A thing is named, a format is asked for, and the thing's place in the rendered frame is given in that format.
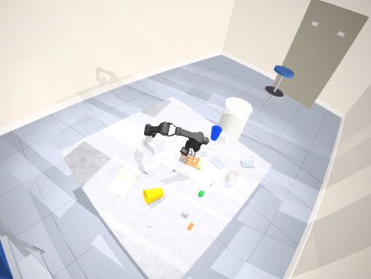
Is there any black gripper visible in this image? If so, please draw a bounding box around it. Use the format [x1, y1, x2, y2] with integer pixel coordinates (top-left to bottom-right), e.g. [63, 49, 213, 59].
[180, 138, 195, 156]

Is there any blue cup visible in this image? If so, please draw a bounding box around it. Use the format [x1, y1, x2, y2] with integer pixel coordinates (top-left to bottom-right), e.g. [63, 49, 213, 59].
[211, 125, 222, 140]

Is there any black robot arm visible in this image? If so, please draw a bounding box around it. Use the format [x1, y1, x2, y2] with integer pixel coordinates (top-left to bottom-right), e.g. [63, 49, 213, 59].
[144, 121, 210, 152]

